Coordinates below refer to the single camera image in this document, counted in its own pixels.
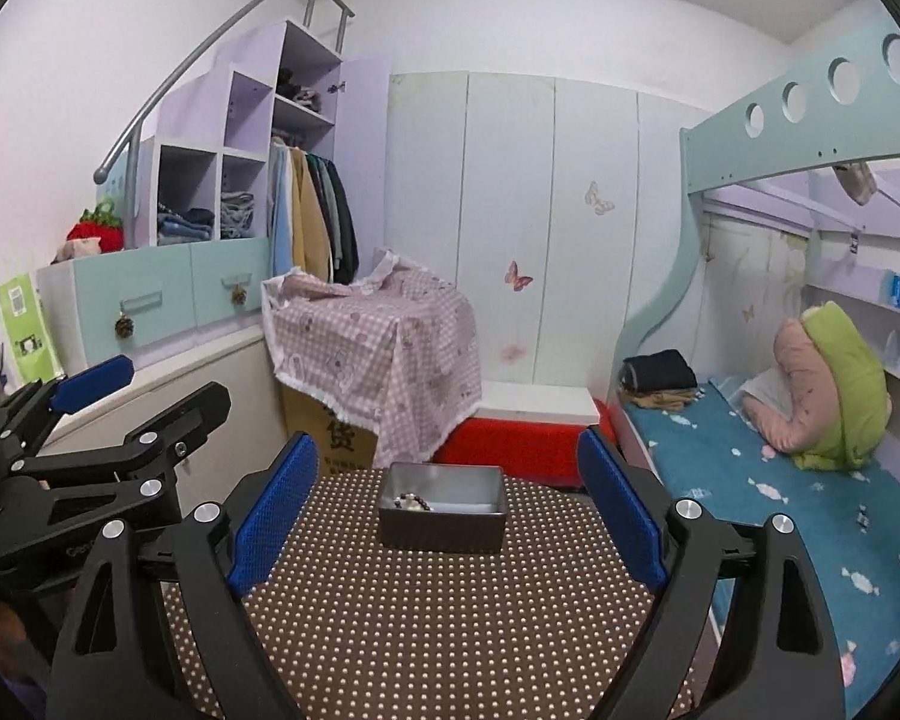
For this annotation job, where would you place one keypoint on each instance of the purple shelf unit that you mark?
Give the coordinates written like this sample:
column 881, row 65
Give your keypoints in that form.
column 187, row 105

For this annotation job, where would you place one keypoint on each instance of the grey metal handrail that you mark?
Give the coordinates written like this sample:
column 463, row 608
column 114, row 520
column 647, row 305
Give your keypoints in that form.
column 195, row 45

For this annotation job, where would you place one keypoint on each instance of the yellow hanging garment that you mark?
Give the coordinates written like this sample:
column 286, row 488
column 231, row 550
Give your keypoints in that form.
column 307, row 217

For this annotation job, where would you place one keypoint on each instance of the white board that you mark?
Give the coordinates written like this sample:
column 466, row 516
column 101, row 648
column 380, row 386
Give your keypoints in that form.
column 540, row 401

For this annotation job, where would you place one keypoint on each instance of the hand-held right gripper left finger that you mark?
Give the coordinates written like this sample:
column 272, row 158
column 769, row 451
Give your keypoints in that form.
column 270, row 517

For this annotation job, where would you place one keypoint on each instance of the clothes on shelf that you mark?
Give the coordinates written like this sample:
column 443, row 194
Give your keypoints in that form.
column 300, row 86

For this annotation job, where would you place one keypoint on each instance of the white pillow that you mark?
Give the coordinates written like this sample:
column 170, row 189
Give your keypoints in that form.
column 757, row 390

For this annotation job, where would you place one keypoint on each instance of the green paper bag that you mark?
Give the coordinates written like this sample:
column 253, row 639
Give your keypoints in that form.
column 26, row 322

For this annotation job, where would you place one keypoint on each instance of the dark folded clothes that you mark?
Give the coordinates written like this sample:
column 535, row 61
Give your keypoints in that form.
column 660, row 369

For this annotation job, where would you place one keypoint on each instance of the small butterfly sticker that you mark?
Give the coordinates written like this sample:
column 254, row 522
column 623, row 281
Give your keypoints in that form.
column 748, row 311

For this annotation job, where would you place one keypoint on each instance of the light folded jeans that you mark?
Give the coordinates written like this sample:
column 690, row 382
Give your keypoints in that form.
column 236, row 214

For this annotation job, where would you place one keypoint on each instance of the pale butterfly sticker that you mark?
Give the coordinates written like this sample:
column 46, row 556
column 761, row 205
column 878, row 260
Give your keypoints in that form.
column 598, row 197

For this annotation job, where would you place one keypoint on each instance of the tan folded garment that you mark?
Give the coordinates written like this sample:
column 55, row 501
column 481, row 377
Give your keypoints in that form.
column 660, row 399

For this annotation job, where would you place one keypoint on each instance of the dark pink butterfly sticker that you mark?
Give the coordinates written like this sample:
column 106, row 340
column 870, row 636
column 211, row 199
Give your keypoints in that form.
column 517, row 275

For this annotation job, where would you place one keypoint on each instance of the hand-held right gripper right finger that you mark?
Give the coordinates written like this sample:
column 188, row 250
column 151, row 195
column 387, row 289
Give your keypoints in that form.
column 622, row 510

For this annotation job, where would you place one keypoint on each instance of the grey metal box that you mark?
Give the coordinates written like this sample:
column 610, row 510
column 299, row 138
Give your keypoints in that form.
column 442, row 529

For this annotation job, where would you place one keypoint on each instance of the blue printed bed sheet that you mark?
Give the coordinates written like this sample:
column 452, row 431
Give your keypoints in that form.
column 780, row 510

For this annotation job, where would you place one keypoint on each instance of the dark hanging garments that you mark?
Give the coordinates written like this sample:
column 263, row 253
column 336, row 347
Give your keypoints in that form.
column 341, row 217

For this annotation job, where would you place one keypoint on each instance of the pink pillow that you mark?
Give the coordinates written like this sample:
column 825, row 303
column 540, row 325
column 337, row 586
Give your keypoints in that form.
column 787, row 360

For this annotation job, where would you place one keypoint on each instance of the small blue box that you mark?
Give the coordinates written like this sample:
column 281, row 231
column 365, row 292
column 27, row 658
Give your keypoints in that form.
column 897, row 290

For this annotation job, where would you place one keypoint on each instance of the teal drawer unit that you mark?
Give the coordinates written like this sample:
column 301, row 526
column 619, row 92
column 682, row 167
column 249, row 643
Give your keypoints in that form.
column 165, row 292

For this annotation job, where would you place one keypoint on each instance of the red strawberry plush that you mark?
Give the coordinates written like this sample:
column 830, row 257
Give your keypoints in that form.
column 97, row 229

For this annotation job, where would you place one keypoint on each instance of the dark blue folded jeans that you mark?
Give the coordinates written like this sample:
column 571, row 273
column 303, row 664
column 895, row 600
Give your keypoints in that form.
column 184, row 225

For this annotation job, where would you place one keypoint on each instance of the pink plush toy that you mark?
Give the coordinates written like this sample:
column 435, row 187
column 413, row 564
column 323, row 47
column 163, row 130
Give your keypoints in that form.
column 79, row 249

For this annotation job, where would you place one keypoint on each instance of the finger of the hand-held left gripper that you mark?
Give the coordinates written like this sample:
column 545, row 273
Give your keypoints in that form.
column 187, row 416
column 94, row 382

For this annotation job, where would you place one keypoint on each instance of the hanging brown pouch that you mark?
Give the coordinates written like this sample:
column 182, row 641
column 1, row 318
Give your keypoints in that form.
column 855, row 184

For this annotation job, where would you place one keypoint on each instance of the pink checked cloth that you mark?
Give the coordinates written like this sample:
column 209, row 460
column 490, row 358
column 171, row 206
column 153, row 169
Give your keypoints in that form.
column 375, row 337

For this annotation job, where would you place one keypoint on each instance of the cream cabinet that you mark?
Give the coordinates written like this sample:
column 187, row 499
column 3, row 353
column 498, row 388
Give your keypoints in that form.
column 217, row 367

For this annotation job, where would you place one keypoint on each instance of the brown cardboard box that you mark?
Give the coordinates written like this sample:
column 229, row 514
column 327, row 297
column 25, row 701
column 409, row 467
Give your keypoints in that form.
column 337, row 435

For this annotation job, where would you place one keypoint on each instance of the red ottoman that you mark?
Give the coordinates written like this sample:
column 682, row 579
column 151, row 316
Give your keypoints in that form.
column 510, row 450

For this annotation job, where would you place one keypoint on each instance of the white wardrobe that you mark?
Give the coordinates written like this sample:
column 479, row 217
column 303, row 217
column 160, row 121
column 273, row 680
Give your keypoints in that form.
column 510, row 165

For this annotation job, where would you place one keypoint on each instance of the brown polka dot tablecloth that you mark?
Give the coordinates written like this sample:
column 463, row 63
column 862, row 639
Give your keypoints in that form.
column 450, row 615

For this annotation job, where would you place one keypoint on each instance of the teal bunk bed frame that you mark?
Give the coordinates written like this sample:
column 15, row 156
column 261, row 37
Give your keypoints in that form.
column 720, row 142

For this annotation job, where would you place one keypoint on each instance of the light blue hanging garment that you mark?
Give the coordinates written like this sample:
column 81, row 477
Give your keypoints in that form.
column 279, row 210

